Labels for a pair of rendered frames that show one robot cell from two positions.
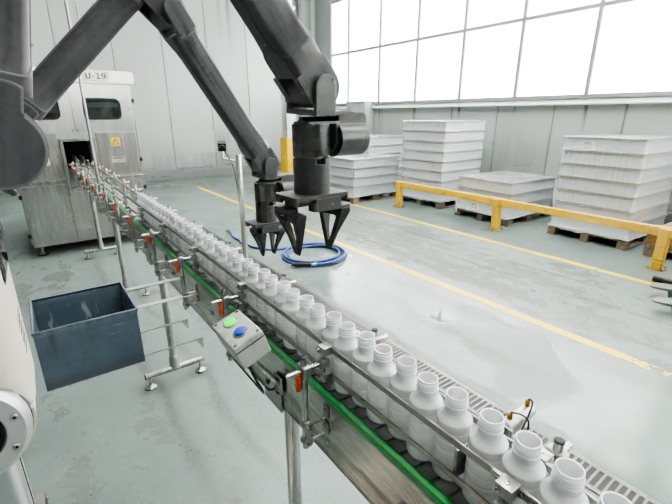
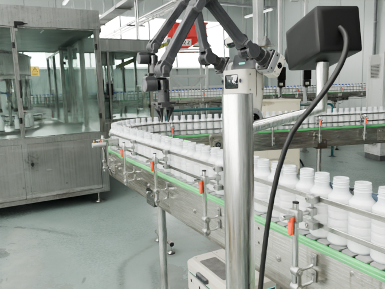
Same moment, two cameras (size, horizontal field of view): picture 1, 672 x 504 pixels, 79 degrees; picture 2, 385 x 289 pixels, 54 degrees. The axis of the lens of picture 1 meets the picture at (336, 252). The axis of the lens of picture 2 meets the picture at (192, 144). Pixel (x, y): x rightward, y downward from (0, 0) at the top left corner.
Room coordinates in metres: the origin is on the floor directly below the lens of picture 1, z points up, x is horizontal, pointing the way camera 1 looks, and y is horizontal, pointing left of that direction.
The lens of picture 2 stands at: (2.90, 0.59, 1.39)
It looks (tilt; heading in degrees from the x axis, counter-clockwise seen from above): 8 degrees down; 188
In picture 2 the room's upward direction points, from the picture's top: 2 degrees counter-clockwise
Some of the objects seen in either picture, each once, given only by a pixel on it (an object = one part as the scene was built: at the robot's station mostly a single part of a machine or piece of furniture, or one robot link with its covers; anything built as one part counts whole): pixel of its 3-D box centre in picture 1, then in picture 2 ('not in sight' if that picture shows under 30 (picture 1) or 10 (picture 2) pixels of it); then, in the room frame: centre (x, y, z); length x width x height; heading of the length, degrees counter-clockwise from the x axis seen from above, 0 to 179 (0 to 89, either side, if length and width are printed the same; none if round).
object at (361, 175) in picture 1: (360, 176); not in sight; (8.45, -0.49, 0.42); 1.23 x 1.04 x 0.83; 128
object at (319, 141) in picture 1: (313, 140); (152, 59); (0.65, 0.03, 1.57); 0.07 x 0.06 x 0.07; 128
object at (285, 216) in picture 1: (303, 225); not in sight; (0.64, 0.05, 1.44); 0.07 x 0.07 x 0.09; 37
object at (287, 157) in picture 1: (290, 161); not in sight; (10.12, 1.11, 0.55); 0.40 x 0.40 x 1.10; 36
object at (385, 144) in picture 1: (373, 162); not in sight; (9.53, -0.86, 0.59); 1.25 x 1.03 x 1.17; 126
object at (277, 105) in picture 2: not in sight; (259, 136); (-3.22, 0.79, 0.59); 1.10 x 0.62 x 1.18; 108
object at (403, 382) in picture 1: (404, 397); (129, 141); (0.67, -0.13, 1.08); 0.06 x 0.06 x 0.17
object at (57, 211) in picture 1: (75, 159); not in sight; (5.59, 3.48, 1.05); 1.60 x 1.40 x 2.10; 36
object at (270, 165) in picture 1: (277, 177); (155, 78); (1.12, 0.16, 1.45); 0.12 x 0.09 x 0.12; 127
